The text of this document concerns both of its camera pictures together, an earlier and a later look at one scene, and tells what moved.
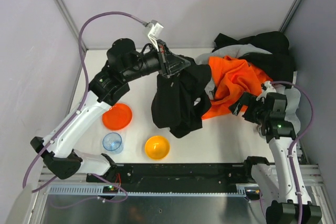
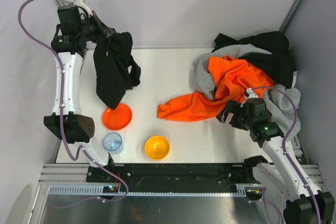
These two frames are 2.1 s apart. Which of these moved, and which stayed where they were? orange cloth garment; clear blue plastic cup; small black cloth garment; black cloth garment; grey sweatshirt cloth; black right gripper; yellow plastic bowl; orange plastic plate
Moved: small black cloth garment; black right gripper
Stayed: clear blue plastic cup; grey sweatshirt cloth; orange plastic plate; orange cloth garment; black cloth garment; yellow plastic bowl
